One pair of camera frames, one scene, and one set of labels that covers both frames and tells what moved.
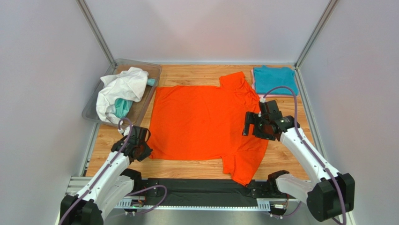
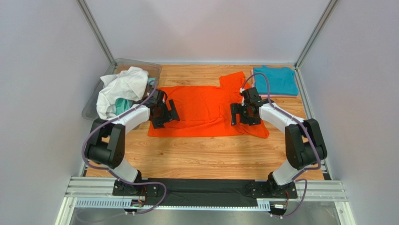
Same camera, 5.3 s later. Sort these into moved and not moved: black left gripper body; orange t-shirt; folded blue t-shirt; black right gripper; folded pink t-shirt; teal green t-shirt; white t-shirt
Moved: black right gripper; black left gripper body; orange t-shirt
Not moved: white t-shirt; folded blue t-shirt; teal green t-shirt; folded pink t-shirt
